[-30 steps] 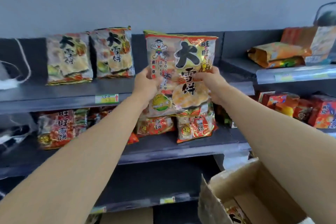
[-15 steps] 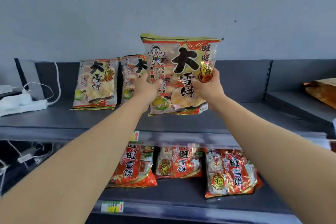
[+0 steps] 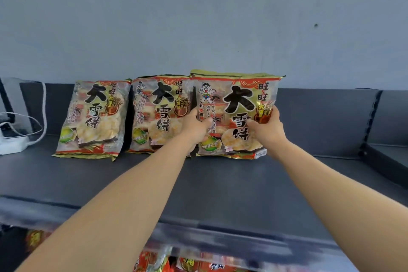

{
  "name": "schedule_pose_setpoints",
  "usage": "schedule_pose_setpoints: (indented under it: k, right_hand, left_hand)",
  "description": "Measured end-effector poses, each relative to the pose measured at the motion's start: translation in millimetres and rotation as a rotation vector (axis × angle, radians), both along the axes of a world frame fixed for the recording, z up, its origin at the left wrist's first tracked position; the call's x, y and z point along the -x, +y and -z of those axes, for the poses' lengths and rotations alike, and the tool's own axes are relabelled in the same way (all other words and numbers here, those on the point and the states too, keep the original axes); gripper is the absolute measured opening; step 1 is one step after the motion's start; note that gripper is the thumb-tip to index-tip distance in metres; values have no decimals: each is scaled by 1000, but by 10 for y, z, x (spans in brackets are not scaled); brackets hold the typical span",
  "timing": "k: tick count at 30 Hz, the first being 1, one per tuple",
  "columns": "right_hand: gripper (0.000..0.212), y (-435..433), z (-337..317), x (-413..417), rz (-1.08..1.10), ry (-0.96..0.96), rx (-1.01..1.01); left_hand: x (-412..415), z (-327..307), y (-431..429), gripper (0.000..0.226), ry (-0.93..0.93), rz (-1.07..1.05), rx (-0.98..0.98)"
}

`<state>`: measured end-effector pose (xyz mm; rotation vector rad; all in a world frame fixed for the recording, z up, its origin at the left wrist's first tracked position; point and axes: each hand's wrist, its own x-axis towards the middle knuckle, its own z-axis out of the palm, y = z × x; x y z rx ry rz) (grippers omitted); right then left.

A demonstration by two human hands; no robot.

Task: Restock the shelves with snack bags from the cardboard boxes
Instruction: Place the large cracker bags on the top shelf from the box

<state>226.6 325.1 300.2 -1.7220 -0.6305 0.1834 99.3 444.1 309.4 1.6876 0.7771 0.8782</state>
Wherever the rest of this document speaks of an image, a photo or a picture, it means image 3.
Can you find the white power strip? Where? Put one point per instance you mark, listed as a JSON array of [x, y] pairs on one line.
[[11, 144]]

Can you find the dark grey metal shelf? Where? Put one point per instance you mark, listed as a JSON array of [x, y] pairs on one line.
[[204, 166], [387, 141]]

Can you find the person's left forearm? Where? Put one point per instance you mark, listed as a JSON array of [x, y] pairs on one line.
[[111, 214]]

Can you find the person's left hand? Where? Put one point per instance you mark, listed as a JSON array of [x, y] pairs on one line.
[[195, 128]]

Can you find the rice cracker snack bag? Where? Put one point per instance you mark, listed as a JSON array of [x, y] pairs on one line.
[[94, 115], [234, 102], [156, 112]]

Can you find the person's right thumb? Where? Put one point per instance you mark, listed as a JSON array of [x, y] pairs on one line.
[[256, 124]]

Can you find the person's right forearm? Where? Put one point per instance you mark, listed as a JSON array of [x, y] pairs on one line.
[[344, 208]]

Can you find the person's left thumb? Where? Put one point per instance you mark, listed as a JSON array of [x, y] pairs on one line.
[[205, 121]]

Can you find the person's right hand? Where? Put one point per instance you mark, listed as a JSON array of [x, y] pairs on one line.
[[269, 130]]

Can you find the red snack packet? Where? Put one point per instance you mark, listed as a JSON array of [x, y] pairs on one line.
[[204, 263], [152, 260], [35, 239]]

